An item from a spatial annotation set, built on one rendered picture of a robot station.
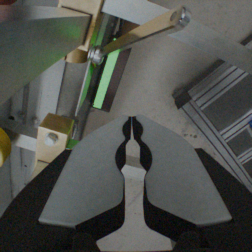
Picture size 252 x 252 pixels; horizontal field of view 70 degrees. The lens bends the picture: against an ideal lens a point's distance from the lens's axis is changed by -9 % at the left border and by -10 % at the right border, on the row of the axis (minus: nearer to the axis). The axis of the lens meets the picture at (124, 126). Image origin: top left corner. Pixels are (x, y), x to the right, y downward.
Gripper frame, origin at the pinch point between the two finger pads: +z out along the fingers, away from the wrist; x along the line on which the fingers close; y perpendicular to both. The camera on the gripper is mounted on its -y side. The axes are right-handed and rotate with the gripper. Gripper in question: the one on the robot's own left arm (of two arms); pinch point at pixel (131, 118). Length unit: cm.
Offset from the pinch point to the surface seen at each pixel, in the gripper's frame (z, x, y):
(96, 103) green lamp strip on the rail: 30.5, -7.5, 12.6
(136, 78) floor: 101, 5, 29
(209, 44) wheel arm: 14.6, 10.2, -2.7
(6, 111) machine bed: 37, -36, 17
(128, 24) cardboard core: 93, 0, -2
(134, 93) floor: 101, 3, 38
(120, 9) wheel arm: 14.6, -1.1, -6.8
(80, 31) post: 10.0, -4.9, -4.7
